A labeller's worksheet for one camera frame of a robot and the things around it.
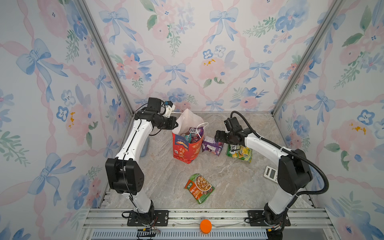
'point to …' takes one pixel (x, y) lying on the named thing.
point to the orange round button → (205, 226)
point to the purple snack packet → (210, 144)
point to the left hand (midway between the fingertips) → (178, 123)
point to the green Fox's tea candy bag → (238, 151)
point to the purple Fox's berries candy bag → (197, 133)
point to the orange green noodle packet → (200, 188)
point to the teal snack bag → (188, 138)
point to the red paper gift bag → (184, 151)
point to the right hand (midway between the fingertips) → (220, 136)
